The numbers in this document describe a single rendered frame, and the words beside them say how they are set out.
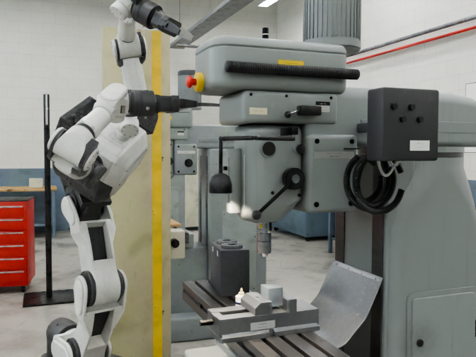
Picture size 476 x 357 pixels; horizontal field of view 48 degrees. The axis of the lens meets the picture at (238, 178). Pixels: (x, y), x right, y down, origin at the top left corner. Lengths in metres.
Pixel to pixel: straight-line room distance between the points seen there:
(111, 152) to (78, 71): 8.84
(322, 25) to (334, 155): 0.43
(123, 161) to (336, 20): 0.89
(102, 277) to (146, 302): 1.39
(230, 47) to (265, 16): 10.33
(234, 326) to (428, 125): 0.84
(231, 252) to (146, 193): 1.39
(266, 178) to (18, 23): 9.46
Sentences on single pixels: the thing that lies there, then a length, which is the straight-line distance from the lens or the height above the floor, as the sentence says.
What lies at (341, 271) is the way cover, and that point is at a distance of 2.06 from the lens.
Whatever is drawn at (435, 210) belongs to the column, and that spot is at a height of 1.34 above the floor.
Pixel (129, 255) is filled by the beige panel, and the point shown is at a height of 0.88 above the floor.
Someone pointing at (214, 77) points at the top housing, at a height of 1.76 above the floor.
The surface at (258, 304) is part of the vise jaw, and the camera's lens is 1.71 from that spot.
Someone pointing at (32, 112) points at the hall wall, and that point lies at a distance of 10.65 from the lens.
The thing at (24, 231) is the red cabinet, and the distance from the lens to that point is 6.14.
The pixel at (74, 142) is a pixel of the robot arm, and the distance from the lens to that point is 1.60.
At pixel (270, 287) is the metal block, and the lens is 1.75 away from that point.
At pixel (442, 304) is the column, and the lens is 1.99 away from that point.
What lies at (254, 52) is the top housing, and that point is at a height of 1.84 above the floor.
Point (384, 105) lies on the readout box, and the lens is 1.56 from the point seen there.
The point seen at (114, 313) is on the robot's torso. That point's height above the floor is 0.88.
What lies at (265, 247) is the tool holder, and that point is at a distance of 1.78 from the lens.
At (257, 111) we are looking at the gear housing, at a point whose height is 1.66.
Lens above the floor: 1.54
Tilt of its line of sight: 3 degrees down
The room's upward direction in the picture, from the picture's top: straight up
